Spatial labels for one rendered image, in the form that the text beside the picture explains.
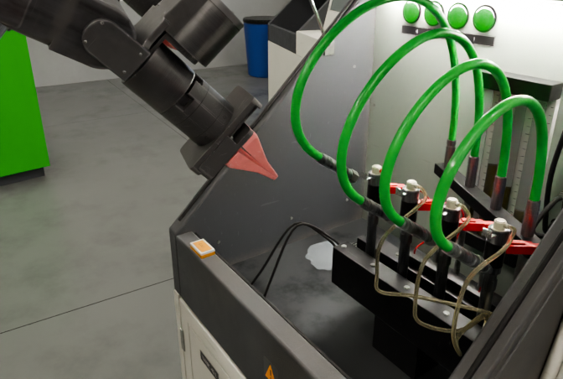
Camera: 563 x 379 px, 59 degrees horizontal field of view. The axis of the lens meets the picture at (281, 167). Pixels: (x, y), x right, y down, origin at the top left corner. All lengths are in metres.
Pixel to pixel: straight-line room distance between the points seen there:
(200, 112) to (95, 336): 1.94
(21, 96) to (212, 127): 3.43
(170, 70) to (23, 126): 3.48
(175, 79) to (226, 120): 0.07
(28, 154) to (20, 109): 0.33
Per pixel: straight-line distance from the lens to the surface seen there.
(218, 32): 0.51
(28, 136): 3.99
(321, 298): 1.09
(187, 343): 1.23
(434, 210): 0.62
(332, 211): 1.32
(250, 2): 7.96
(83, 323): 2.49
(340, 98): 1.22
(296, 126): 0.74
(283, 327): 0.83
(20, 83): 3.90
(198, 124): 0.53
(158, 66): 0.51
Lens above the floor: 1.48
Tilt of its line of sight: 22 degrees down
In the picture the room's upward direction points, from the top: straight up
